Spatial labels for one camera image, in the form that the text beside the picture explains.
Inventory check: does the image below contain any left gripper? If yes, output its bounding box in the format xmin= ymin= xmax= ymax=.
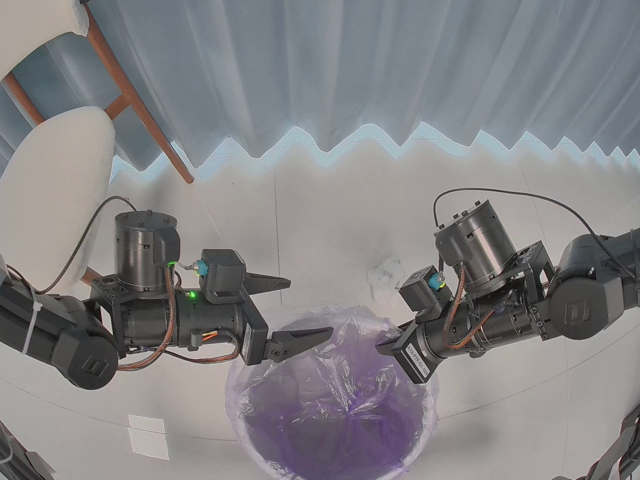
xmin=175 ymin=272 xmax=335 ymax=367

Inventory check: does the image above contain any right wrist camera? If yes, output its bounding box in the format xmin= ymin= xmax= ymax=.
xmin=398 ymin=265 xmax=447 ymax=315

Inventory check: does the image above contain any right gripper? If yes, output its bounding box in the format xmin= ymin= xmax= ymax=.
xmin=376 ymin=312 xmax=482 ymax=385

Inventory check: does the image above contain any white padded wooden chair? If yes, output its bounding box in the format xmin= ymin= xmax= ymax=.
xmin=0 ymin=0 xmax=195 ymax=294

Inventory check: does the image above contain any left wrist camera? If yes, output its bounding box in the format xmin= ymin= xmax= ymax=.
xmin=199 ymin=249 xmax=247 ymax=305

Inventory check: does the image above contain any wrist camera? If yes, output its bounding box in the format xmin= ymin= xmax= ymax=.
xmin=398 ymin=265 xmax=447 ymax=315
xmin=199 ymin=249 xmax=247 ymax=305

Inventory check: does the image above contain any black cable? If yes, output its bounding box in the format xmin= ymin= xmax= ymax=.
xmin=432 ymin=188 xmax=640 ymax=281
xmin=42 ymin=195 xmax=132 ymax=294

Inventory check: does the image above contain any white paper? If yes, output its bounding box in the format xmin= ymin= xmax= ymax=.
xmin=367 ymin=257 xmax=406 ymax=304

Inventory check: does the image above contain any purple plastic bag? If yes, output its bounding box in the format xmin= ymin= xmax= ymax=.
xmin=225 ymin=305 xmax=441 ymax=480

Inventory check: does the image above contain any pale blue curtain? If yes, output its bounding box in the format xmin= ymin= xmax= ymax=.
xmin=0 ymin=0 xmax=640 ymax=174

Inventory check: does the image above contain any pale grey trash bin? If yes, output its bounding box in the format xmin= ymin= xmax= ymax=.
xmin=234 ymin=318 xmax=437 ymax=480

